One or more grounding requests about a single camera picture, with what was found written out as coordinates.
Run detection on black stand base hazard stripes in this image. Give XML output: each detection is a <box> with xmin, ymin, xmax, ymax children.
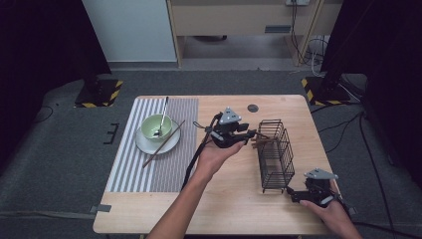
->
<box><xmin>301</xmin><ymin>76</ymin><xmax>351</xmax><ymax>107</ymax></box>
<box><xmin>74</xmin><ymin>79</ymin><xmax>124</xmax><ymax>109</ymax></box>

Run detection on grey tape strip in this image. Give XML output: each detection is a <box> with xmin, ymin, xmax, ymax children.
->
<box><xmin>89</xmin><ymin>203</ymin><xmax>112</xmax><ymax>214</ymax></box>

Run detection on green bowl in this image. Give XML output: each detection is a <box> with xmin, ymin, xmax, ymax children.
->
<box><xmin>140</xmin><ymin>114</ymin><xmax>174</xmax><ymax>144</ymax></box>

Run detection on thin black floor cable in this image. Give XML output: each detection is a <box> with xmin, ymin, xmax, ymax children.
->
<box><xmin>33</xmin><ymin>105</ymin><xmax>55</xmax><ymax>124</ymax></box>

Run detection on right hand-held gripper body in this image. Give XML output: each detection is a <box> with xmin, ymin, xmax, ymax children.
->
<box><xmin>303</xmin><ymin>167</ymin><xmax>339</xmax><ymax>207</ymax></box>

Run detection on left hand-held gripper black cable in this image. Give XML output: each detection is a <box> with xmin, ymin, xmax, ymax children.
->
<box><xmin>181</xmin><ymin>112</ymin><xmax>224</xmax><ymax>191</ymax></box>

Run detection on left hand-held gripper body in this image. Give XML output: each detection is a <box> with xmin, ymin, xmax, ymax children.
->
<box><xmin>208</xmin><ymin>107</ymin><xmax>251</xmax><ymax>149</ymax></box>

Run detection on white cabinet panel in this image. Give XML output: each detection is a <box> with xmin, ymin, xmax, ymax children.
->
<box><xmin>81</xmin><ymin>0</ymin><xmax>178</xmax><ymax>64</ymax></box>

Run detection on grey striped placemat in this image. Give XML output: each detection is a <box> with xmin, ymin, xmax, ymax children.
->
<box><xmin>105</xmin><ymin>97</ymin><xmax>200</xmax><ymax>194</ymax></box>

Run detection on white plate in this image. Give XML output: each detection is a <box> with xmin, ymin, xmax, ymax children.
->
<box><xmin>134</xmin><ymin>119</ymin><xmax>182</xmax><ymax>156</ymax></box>

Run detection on light wooden desk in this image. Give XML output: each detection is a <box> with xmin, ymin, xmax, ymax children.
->
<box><xmin>165</xmin><ymin>0</ymin><xmax>343</xmax><ymax>69</ymax></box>

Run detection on white cable bundle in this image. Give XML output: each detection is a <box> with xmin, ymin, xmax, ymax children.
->
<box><xmin>308</xmin><ymin>35</ymin><xmax>329</xmax><ymax>78</ymax></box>

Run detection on person's left hand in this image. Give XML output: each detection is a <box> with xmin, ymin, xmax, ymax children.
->
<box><xmin>193</xmin><ymin>138</ymin><xmax>247</xmax><ymax>182</ymax></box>

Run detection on black hanging cable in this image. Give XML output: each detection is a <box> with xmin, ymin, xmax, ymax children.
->
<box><xmin>290</xmin><ymin>3</ymin><xmax>313</xmax><ymax>67</ymax></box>

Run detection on hand-held gripper black cable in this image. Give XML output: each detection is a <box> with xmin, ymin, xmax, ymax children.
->
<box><xmin>337</xmin><ymin>197</ymin><xmax>422</xmax><ymax>239</ymax></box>
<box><xmin>181</xmin><ymin>112</ymin><xmax>224</xmax><ymax>191</ymax></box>

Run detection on black wire basket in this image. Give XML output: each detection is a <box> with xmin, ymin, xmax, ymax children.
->
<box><xmin>257</xmin><ymin>119</ymin><xmax>296</xmax><ymax>195</ymax></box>

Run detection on long black floor cable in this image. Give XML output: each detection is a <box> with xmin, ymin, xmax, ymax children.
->
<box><xmin>358</xmin><ymin>113</ymin><xmax>397</xmax><ymax>239</ymax></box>

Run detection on metal spoon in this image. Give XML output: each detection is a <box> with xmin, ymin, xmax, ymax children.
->
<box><xmin>152</xmin><ymin>96</ymin><xmax>170</xmax><ymax>138</ymax></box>

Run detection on person's right hand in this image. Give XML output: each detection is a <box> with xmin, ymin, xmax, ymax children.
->
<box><xmin>299</xmin><ymin>178</ymin><xmax>353</xmax><ymax>232</ymax></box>

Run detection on black curtain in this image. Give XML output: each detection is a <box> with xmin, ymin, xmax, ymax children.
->
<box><xmin>319</xmin><ymin>0</ymin><xmax>422</xmax><ymax>190</ymax></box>
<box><xmin>0</xmin><ymin>0</ymin><xmax>112</xmax><ymax>173</ymax></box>

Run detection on right hand-held gripper black cable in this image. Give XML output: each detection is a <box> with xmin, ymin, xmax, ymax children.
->
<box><xmin>337</xmin><ymin>197</ymin><xmax>422</xmax><ymax>239</ymax></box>

